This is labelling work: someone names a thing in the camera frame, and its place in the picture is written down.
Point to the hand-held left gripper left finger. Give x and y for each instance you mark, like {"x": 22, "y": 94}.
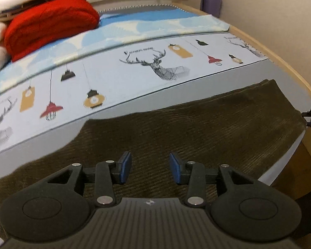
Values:
{"x": 125, "y": 167}

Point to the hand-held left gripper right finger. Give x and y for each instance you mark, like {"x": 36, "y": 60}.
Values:
{"x": 174, "y": 167}

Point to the printed deer lamp bed sheet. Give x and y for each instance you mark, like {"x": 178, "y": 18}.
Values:
{"x": 119, "y": 67}

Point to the blue white patterned blanket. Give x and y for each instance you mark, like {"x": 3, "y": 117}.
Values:
{"x": 145, "y": 31}

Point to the purple paper sheet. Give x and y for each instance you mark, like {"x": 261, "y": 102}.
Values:
{"x": 211, "y": 5}

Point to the folded red blanket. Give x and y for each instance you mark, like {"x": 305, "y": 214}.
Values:
{"x": 49, "y": 23}

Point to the grey bed headboard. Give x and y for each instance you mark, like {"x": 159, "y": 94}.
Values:
{"x": 134, "y": 1}

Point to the dark patterned cloth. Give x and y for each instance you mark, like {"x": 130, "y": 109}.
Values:
{"x": 28, "y": 4}

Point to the wooden bed frame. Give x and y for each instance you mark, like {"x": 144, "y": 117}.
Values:
{"x": 287, "y": 67}

